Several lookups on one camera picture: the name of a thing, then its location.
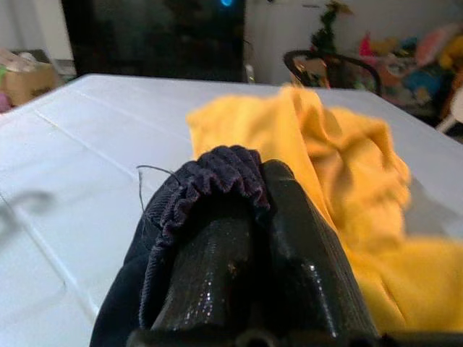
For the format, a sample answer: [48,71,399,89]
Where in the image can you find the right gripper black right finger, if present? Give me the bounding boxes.
[260,160,379,339]

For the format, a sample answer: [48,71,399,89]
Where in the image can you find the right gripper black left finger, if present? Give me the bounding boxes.
[150,215,271,332]

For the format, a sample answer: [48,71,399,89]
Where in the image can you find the navy corduroy shorts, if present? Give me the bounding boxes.
[89,144,273,347]

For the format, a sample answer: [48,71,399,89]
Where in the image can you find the yellow cloth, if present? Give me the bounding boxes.
[185,85,463,339]

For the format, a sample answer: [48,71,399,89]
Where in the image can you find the light grey folding table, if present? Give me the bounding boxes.
[0,72,463,347]

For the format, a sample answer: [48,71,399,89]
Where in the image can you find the black mesh chair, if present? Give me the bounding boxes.
[283,49,383,98]

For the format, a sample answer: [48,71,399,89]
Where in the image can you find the colourful plush toy pile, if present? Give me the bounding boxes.
[357,21,463,109]

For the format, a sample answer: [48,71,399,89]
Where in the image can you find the small christmas tree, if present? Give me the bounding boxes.
[310,0,354,55]

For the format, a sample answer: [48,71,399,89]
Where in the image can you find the brown cardboard box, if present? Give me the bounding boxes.
[0,48,61,109]

